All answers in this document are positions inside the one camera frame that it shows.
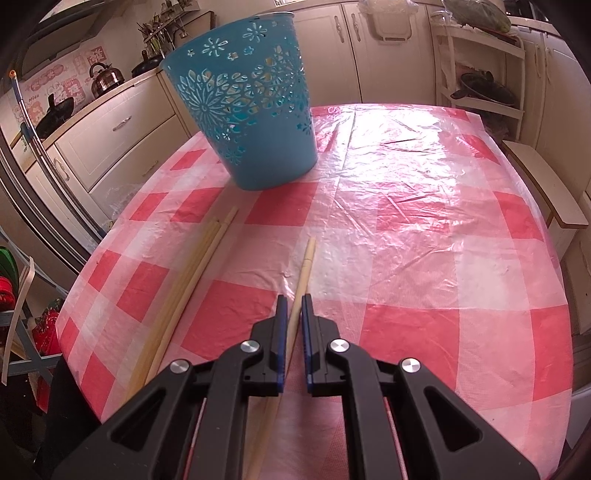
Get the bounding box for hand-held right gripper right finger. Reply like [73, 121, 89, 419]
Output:
[301, 293, 541, 480]

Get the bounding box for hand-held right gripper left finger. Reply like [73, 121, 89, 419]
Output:
[51, 294, 289, 480]

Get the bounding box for slender wooden chopstick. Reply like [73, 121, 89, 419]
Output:
[244, 236, 317, 480]

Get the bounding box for bunch of bamboo chopsticks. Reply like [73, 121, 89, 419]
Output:
[124, 206, 239, 403]

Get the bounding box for blue perforated plastic bin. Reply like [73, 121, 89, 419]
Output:
[160, 11, 319, 191]

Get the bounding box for red white checkered tablecloth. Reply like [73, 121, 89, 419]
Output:
[54, 104, 574, 480]

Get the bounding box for cream drawer base cabinet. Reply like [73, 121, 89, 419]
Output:
[9, 71, 195, 241]

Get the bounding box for blue cross-braced shelf rack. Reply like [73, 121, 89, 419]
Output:
[0, 231, 70, 386]

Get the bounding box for white wooden stool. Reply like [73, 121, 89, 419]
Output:
[501, 140, 590, 251]

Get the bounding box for cream door base cabinet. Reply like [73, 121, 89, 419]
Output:
[286, 0, 444, 108]

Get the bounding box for black frying pan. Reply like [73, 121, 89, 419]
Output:
[131, 50, 164, 78]

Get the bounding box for dark metal kettle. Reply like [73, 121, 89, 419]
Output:
[90, 62, 125, 98]

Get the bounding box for black lidded pan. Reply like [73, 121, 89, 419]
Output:
[450, 71, 519, 108]

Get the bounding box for black wok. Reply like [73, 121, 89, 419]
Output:
[36, 95, 77, 139]

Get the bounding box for blue mop pole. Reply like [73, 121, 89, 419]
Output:
[7, 69, 109, 241]

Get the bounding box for white hanging bin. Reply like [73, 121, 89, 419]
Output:
[360, 0, 416, 40]

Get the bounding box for cream panelled base cabinet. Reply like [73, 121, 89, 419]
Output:
[522, 14, 591, 259]

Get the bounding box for white shelf cart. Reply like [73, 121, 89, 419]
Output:
[431, 18, 528, 140]

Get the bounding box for green vegetable bag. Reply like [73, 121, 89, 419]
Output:
[443, 0, 514, 34]

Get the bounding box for grey door frame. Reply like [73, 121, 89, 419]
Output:
[0, 124, 108, 274]

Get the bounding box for wall utensil rack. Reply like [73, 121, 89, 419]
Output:
[137, 0, 186, 52]

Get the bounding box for red wall stickers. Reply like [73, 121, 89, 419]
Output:
[21, 44, 110, 121]

